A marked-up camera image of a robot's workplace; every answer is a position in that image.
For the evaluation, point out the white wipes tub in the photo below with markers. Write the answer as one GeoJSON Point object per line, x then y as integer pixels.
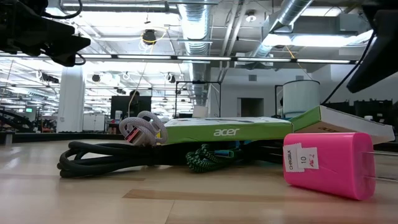
{"type": "Point", "coordinates": [118, 115]}
{"type": "Point", "coordinates": [368, 118]}

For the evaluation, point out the black hanging ceiling device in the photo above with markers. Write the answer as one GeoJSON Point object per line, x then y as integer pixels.
{"type": "Point", "coordinates": [149, 36]}

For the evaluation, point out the white cabinets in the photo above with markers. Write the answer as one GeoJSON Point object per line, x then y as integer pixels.
{"type": "Point", "coordinates": [93, 123]}

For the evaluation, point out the black storage crates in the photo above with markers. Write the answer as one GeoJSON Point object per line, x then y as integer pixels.
{"type": "Point", "coordinates": [373, 107]}

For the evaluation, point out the black monitor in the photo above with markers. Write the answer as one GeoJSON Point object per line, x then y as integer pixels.
{"type": "Point", "coordinates": [124, 107]}

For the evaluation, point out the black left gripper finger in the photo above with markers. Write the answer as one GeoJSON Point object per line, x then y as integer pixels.
{"type": "Point", "coordinates": [70, 49]}
{"type": "Point", "coordinates": [53, 27]}

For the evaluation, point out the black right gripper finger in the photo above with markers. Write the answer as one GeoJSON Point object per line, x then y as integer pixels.
{"type": "Point", "coordinates": [384, 17]}
{"type": "Point", "coordinates": [377, 65]}

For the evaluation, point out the white building column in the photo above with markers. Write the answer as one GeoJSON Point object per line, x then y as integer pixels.
{"type": "Point", "coordinates": [71, 99]}

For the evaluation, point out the black metal frame stand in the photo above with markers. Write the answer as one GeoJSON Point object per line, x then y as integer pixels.
{"type": "Point", "coordinates": [199, 82]}

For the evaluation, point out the green and white acer box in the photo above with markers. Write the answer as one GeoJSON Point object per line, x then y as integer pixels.
{"type": "Point", "coordinates": [342, 119]}

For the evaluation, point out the clear cylindrical container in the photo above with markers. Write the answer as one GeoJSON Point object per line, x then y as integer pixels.
{"type": "Point", "coordinates": [301, 96]}

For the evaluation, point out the long ceiling light strip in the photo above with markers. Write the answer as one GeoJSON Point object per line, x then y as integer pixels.
{"type": "Point", "coordinates": [202, 58]}

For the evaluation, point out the silver vertical air duct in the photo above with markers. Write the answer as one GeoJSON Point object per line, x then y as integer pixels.
{"type": "Point", "coordinates": [195, 28]}

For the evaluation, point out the person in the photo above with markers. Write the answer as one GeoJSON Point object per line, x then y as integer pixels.
{"type": "Point", "coordinates": [134, 93]}

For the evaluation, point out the pink wall charger block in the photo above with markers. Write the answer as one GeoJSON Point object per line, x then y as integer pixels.
{"type": "Point", "coordinates": [335, 165]}

